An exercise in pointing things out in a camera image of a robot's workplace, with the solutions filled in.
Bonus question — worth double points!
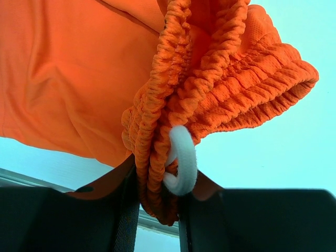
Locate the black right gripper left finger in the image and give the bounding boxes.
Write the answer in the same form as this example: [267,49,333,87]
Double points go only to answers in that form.
[1,155,139,251]

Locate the orange shorts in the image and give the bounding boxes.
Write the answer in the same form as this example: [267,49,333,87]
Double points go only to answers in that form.
[1,1,319,226]

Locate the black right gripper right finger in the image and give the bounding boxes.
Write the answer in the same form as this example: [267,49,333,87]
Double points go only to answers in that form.
[179,173,335,251]

